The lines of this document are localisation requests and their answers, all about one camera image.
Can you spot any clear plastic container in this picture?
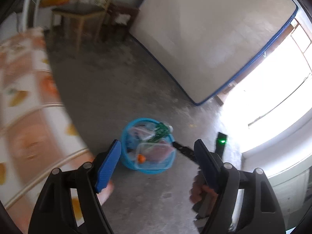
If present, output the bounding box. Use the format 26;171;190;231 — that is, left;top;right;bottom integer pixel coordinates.
134;142;176;171

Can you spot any green label plastic bottle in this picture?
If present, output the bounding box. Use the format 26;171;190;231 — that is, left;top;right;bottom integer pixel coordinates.
147;123;174;143

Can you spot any orange peel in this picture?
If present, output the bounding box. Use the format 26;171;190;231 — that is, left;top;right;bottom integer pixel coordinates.
136;154;146;164

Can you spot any pink plastic bag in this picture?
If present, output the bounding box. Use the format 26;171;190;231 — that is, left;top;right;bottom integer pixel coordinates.
126;123;155;152

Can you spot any pink mesh sponge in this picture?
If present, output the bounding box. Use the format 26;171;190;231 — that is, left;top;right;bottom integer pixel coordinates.
142;144;174;163

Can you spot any blue trash basket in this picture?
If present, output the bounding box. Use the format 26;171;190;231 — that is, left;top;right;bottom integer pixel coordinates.
121;118;176;174

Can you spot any right hand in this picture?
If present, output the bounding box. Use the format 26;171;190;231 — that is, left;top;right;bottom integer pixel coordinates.
189;174;218;206

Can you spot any left hand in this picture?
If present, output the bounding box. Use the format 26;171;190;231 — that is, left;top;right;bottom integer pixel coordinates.
97;180;114;206

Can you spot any patterned tablecloth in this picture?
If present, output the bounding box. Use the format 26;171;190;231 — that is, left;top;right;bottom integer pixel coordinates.
1;27;93;233

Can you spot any white mattress blue trim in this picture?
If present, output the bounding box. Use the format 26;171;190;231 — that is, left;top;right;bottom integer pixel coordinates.
131;0;298;105

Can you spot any dark wooden stool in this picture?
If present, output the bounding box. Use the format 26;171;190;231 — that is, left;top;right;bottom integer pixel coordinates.
101;2;140;41

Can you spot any wooden chair black seat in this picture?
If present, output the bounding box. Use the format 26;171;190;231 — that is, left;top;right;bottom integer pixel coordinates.
50;0;112;57

